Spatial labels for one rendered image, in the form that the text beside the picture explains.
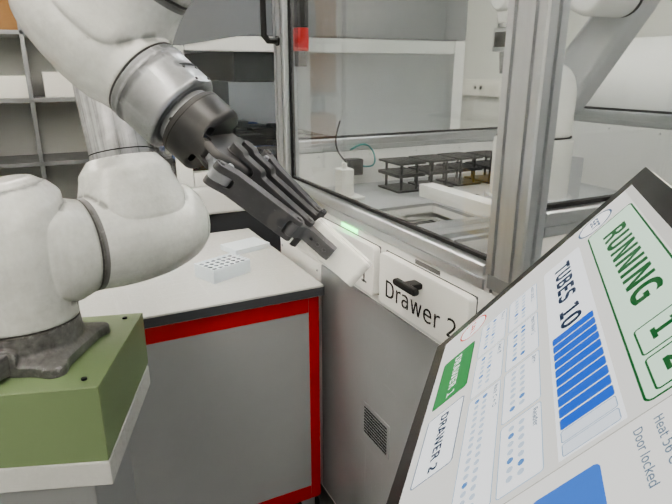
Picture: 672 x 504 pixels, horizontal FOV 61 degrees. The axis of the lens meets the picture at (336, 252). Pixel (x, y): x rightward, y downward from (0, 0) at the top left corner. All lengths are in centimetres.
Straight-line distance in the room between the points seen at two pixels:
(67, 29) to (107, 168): 40
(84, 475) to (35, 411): 12
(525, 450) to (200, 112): 40
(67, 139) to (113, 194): 445
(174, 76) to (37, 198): 39
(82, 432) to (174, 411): 62
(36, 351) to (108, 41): 50
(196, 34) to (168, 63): 141
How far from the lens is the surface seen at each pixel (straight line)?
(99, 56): 60
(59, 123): 539
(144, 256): 96
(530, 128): 86
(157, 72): 58
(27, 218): 89
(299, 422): 164
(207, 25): 201
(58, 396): 88
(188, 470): 160
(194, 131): 56
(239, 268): 155
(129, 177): 97
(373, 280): 124
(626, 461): 30
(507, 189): 89
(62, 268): 92
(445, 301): 102
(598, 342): 41
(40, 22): 64
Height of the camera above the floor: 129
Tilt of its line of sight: 18 degrees down
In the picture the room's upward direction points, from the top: straight up
